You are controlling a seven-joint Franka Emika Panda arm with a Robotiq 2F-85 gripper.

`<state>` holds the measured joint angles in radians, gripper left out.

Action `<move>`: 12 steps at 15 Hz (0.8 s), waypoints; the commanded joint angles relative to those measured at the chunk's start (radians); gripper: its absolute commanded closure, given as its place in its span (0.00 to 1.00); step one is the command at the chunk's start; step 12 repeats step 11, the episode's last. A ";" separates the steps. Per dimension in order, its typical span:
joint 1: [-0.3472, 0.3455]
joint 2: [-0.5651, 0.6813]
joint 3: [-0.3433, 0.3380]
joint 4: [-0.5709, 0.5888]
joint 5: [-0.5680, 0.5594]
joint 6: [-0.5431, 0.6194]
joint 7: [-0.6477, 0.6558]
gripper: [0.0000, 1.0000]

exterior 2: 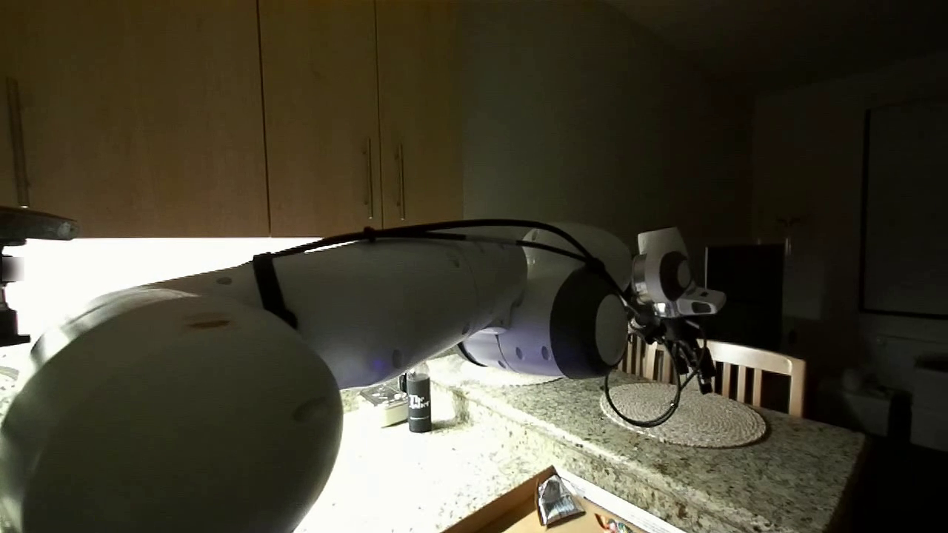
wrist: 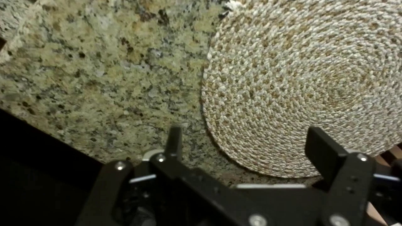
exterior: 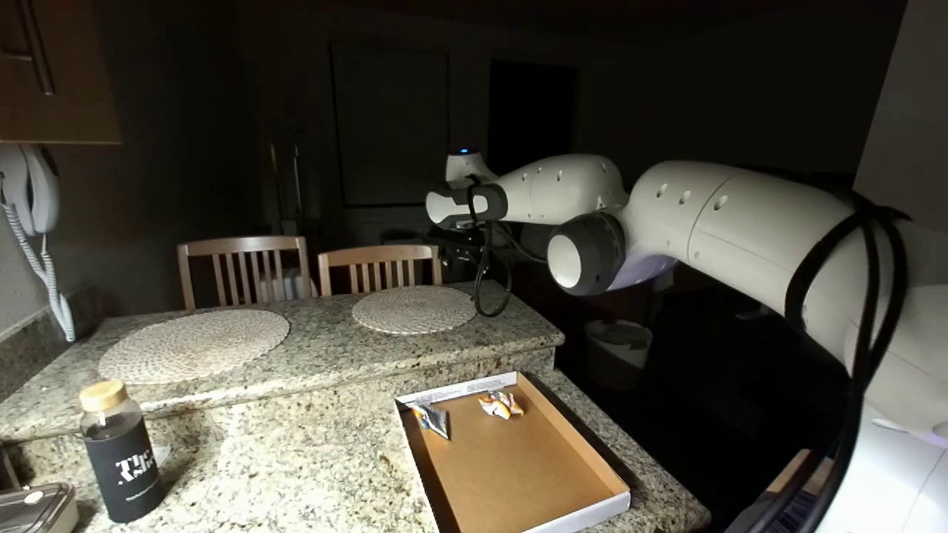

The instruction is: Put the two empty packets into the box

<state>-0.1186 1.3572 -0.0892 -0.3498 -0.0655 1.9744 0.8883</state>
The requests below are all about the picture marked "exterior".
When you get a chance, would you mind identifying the black bottle with cork lid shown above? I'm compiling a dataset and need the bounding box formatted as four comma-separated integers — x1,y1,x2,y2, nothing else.
78,380,170,528

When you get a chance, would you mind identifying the white wall phone with cord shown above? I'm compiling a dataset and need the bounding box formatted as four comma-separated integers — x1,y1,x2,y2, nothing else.
0,146,79,344

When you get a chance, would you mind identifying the metal lidded container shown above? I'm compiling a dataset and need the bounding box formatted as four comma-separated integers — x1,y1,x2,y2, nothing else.
0,479,84,533

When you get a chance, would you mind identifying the flat brown cardboard box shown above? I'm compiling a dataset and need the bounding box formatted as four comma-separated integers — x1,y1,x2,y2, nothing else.
390,369,635,533

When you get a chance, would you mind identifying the yellow printed snack packet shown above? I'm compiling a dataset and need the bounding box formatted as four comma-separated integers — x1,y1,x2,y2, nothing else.
478,388,528,422

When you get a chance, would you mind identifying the wooden slatted chair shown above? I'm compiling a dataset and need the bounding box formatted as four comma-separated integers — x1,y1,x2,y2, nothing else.
313,242,444,300
176,233,313,314

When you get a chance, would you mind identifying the dark waste bin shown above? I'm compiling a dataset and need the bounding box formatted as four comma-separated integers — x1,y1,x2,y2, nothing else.
580,317,659,396

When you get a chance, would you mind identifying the silver snack packet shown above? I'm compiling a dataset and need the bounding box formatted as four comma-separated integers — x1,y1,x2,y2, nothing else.
408,396,457,443

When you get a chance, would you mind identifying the wooden wall cabinet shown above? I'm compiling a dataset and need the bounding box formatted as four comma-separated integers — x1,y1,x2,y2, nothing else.
0,0,125,149

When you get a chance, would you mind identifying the dark wall board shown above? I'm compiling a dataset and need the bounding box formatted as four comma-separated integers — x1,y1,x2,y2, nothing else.
327,38,453,209

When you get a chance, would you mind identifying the round woven placemat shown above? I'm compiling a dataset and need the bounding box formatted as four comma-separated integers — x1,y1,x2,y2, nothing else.
96,307,294,391
350,285,481,337

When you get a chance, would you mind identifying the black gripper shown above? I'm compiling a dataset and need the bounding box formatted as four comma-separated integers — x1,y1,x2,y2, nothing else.
433,221,493,276

